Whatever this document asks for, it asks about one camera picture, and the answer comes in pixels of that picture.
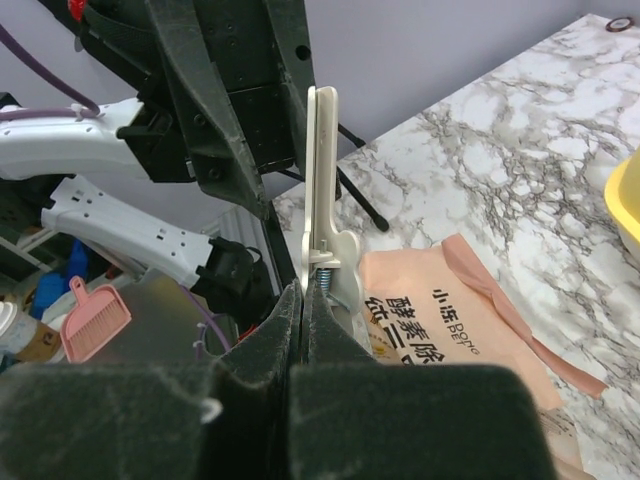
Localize pink small dustpan brush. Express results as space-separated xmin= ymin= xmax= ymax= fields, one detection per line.
xmin=59 ymin=276 xmax=132 ymax=364

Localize pink cat litter bag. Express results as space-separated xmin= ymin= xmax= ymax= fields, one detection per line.
xmin=360 ymin=234 xmax=606 ymax=479

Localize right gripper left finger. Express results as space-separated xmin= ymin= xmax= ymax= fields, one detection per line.
xmin=1 ymin=282 xmax=302 ymax=479

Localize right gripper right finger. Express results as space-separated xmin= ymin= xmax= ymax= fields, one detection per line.
xmin=287 ymin=286 xmax=556 ymax=479

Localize yellow plastic litter box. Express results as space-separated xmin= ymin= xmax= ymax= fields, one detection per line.
xmin=604 ymin=150 xmax=640 ymax=261

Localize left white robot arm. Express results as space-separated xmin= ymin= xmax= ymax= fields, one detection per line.
xmin=1 ymin=1 xmax=314 ymax=324

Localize black tripod stand legs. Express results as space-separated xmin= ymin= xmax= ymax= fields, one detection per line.
xmin=263 ymin=123 xmax=392 ymax=240

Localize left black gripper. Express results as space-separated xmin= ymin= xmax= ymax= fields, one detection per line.
xmin=147 ymin=0 xmax=315 ymax=220

